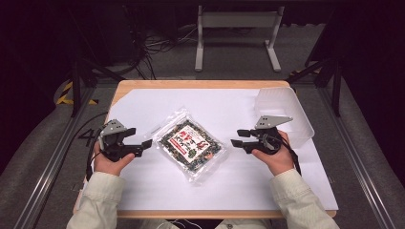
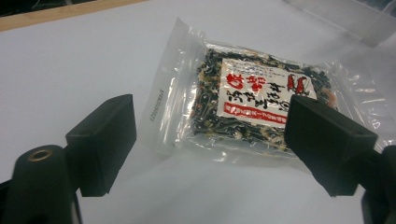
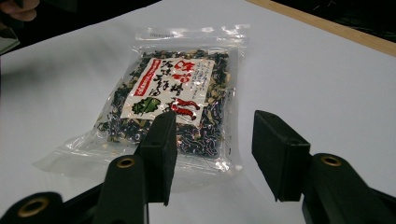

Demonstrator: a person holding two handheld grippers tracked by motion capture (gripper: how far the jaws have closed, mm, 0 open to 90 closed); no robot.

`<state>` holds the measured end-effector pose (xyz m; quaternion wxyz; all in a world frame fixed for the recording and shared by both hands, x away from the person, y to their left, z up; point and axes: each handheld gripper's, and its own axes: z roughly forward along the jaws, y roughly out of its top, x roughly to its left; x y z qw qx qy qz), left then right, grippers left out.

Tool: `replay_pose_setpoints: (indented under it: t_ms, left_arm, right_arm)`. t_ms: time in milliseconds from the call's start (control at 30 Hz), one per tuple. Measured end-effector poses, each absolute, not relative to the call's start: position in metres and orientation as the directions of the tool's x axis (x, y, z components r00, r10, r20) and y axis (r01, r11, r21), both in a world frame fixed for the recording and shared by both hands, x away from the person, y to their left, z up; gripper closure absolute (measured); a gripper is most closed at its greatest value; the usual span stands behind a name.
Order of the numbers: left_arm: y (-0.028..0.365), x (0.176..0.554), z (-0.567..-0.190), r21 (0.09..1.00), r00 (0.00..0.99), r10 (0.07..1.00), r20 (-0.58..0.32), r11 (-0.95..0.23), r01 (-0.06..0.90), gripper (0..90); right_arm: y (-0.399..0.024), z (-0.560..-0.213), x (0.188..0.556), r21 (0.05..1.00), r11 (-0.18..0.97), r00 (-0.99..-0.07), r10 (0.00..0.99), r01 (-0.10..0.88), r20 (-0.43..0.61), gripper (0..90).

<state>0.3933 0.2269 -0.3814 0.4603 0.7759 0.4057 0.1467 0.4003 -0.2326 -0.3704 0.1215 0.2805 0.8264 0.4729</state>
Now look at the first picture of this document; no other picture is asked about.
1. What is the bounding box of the person's right hand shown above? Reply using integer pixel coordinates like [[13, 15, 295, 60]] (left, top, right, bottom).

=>
[[251, 130, 295, 177]]

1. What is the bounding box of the aluminium rail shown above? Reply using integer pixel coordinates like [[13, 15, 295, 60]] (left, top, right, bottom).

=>
[[12, 85, 97, 229], [317, 87, 397, 229]]

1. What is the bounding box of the person's left hand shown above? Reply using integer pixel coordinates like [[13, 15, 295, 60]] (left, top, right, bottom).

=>
[[93, 149, 136, 177]]

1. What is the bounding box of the white metal stand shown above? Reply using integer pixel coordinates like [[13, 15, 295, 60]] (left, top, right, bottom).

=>
[[194, 5, 286, 73]]

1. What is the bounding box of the clear plastic container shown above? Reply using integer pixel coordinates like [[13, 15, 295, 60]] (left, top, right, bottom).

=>
[[253, 87, 315, 150]]

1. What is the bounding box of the white paper sheet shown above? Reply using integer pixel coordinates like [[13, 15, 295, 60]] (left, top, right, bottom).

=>
[[107, 88, 339, 212]]

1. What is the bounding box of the hand-held gripper cable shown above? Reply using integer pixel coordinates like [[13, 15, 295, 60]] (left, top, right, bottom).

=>
[[266, 135, 303, 177], [84, 139, 103, 182]]

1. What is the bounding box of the clear seaweed snack packet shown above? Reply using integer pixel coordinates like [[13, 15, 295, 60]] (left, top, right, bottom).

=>
[[152, 108, 229, 186]]

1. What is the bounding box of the left hand-held gripper cable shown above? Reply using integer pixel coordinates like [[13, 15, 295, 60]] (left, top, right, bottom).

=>
[[84, 139, 103, 182]]

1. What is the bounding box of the right hand-held gripper cable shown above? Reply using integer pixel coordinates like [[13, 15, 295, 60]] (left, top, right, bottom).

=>
[[266, 135, 303, 177]]

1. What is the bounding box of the bundle of black floor cables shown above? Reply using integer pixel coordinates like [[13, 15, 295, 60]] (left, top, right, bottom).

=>
[[126, 24, 199, 81]]

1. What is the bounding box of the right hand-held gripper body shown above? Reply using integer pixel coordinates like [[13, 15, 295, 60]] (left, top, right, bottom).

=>
[[251, 115, 294, 156]]

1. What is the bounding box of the black tripod stand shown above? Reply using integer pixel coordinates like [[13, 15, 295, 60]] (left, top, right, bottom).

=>
[[70, 57, 126, 118], [286, 56, 344, 118]]

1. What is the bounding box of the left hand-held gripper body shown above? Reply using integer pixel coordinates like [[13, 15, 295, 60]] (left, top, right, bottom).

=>
[[97, 118, 136, 162]]

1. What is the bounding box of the person's torso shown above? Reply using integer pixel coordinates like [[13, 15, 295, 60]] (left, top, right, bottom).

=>
[[152, 218, 272, 229]]

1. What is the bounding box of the yellow black hazard tape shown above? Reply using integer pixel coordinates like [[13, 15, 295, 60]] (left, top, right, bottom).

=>
[[55, 80, 99, 107]]

